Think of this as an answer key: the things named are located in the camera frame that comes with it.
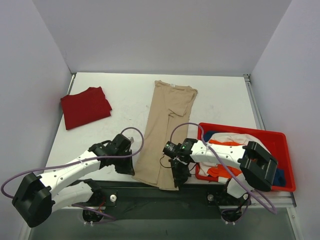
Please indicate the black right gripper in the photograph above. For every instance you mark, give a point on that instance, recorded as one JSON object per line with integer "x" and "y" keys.
{"x": 180, "y": 170}

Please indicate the aluminium table frame rail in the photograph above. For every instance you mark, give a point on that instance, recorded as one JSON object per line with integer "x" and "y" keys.
{"x": 256, "y": 112}

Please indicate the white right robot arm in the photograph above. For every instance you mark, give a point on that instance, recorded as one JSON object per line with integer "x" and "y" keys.
{"x": 256, "y": 165}

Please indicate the orange t shirt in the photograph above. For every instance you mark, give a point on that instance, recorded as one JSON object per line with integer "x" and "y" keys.
{"x": 229, "y": 153}

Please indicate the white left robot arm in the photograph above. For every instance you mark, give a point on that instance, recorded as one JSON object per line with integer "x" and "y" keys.
{"x": 40, "y": 195}

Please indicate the folded red t shirt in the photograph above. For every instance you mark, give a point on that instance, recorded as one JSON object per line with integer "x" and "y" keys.
{"x": 85, "y": 107}

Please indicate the blue t shirt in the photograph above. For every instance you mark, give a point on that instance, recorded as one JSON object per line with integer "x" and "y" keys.
{"x": 279, "y": 178}

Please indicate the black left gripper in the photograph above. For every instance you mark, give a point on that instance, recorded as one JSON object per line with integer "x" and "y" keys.
{"x": 124, "y": 164}

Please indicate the red plastic bin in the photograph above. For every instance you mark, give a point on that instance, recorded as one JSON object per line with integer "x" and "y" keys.
{"x": 275, "y": 142}

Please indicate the beige t shirt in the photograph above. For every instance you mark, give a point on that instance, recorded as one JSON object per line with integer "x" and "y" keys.
{"x": 171, "y": 106}

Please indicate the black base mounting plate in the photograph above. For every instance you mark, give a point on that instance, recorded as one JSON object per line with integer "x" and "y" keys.
{"x": 138, "y": 201}

